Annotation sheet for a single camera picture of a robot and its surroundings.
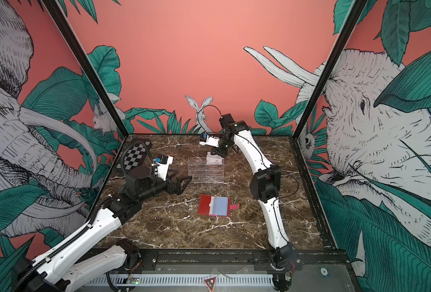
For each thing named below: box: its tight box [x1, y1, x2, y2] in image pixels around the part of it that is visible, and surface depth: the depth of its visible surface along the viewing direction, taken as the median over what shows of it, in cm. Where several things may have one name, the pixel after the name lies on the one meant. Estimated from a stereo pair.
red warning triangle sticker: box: [203, 276, 217, 292], surface depth 70 cm
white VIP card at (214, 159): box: [206, 151, 225, 165], surface depth 100 cm
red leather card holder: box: [197, 194, 240, 217], surface depth 90 cm
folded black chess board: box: [115, 140, 153, 173], surface depth 106 cm
